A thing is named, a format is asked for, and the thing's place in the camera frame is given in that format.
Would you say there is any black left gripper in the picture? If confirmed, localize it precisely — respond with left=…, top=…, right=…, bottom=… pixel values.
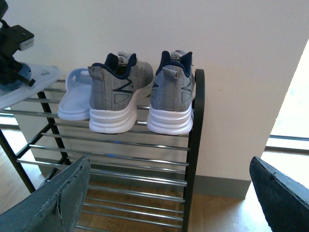
left=0, top=0, right=34, bottom=86

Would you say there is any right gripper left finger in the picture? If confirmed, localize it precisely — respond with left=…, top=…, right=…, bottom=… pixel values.
left=0, top=155, right=91, bottom=232

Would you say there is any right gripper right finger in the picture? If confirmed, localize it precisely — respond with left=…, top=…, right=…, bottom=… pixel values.
left=249, top=157, right=309, bottom=232

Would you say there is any light blue slipper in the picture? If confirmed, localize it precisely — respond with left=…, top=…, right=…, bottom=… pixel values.
left=0, top=63, right=61, bottom=109
left=57, top=68, right=92, bottom=121

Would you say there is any grey knit sneaker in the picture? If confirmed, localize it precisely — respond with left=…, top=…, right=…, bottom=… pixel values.
left=147, top=50, right=196, bottom=135
left=88, top=52, right=154, bottom=134

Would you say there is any black metal shoe rack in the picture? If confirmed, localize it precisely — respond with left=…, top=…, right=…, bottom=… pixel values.
left=0, top=69, right=205, bottom=232

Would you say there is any right window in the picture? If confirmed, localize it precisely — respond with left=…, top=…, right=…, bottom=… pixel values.
left=266, top=44, right=309, bottom=154

